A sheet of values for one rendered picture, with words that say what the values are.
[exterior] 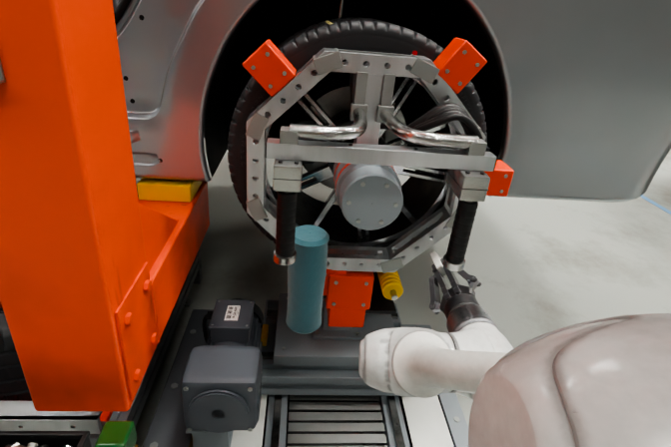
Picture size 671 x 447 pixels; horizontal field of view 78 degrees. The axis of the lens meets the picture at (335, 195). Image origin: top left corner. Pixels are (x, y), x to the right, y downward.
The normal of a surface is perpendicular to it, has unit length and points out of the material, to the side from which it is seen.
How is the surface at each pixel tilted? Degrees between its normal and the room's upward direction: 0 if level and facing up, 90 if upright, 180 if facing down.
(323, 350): 0
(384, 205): 90
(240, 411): 90
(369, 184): 90
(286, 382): 90
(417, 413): 0
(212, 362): 0
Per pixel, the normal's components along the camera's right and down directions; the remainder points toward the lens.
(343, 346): 0.08, -0.90
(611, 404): -0.32, -0.77
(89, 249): 0.06, 0.43
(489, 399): -0.99, -0.11
